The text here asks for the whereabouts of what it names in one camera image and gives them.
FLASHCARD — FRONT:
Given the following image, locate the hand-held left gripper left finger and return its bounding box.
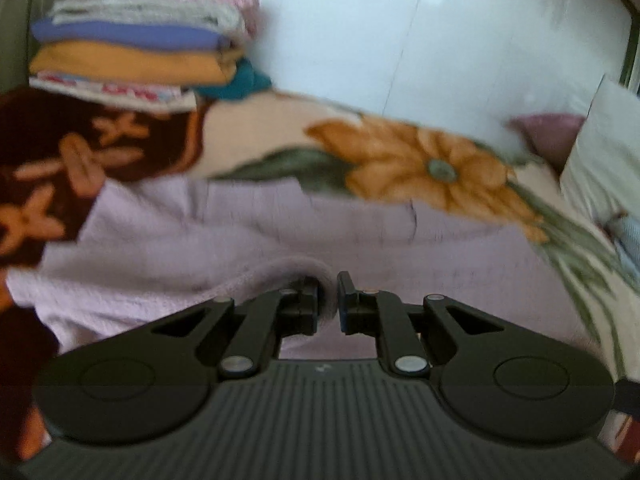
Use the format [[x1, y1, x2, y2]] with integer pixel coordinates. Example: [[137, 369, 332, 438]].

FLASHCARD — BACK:
[[150, 276, 321, 380]]

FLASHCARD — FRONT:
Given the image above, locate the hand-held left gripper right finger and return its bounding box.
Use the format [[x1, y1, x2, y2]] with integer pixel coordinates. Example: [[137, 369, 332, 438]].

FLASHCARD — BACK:
[[336, 271, 507, 379]]

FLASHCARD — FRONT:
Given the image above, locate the lilac knit garment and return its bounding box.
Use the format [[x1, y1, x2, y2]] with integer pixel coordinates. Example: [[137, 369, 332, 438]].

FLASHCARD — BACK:
[[5, 176, 597, 362]]

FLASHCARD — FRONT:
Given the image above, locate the stack of folded clothes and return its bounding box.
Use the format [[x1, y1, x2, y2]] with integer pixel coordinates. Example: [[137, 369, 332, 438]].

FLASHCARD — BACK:
[[27, 0, 275, 113]]

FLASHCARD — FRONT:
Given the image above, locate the floral printed blanket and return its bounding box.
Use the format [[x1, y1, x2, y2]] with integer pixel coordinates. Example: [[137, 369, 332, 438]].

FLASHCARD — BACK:
[[0, 85, 640, 466]]

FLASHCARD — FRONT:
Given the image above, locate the mauve cushion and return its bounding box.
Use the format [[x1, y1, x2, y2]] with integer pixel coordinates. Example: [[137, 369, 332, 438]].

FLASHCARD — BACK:
[[509, 112, 587, 173]]

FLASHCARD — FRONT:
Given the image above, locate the light blue cloth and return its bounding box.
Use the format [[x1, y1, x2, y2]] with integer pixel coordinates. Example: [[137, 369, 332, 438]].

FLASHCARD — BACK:
[[606, 212, 640, 286]]

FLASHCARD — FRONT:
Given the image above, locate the white pillow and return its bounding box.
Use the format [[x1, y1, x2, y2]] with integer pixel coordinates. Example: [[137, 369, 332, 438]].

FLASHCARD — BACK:
[[559, 75, 640, 241]]

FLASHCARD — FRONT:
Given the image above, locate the green sofa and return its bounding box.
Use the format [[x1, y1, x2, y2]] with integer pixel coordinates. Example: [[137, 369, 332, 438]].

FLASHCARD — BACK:
[[0, 0, 36, 92]]

